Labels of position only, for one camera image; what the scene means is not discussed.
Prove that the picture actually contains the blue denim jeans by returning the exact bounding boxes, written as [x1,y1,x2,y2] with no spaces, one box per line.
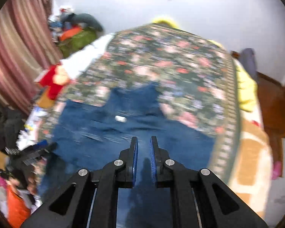
[37,82,216,228]

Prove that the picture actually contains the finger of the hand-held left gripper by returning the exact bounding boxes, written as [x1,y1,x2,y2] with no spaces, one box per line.
[21,141,58,158]

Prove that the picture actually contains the dark grey garment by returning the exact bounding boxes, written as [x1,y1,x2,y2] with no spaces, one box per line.
[62,13,104,32]

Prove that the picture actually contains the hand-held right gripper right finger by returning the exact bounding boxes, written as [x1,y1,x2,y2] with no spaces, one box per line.
[150,136,269,228]

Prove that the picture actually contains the black clothes pile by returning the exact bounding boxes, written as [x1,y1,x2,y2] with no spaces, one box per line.
[0,94,26,151]

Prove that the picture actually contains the yellow bed sheet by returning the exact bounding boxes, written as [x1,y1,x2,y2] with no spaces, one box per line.
[152,16,258,112]

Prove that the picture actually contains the red plush toy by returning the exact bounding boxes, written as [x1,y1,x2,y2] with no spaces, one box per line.
[39,64,70,100]

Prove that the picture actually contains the white cloth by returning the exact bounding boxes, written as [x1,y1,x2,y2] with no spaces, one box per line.
[59,34,114,79]

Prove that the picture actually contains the striped pink curtain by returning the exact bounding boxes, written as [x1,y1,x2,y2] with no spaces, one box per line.
[0,0,63,117]

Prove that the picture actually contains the orange garment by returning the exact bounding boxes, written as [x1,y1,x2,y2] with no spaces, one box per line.
[6,185,31,228]

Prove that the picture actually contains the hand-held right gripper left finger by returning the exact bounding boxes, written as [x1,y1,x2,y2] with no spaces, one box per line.
[21,136,139,228]

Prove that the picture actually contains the green cloth pile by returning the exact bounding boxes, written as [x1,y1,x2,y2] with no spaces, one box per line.
[58,28,98,58]

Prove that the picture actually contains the orange checkered blanket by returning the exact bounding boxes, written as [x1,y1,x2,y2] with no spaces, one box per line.
[227,108,275,216]

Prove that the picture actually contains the grey-blue hanging cloth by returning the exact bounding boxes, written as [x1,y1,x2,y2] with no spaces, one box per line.
[241,48,258,82]

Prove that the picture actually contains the floral bed blanket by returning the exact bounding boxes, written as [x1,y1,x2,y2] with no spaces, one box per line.
[34,23,240,195]

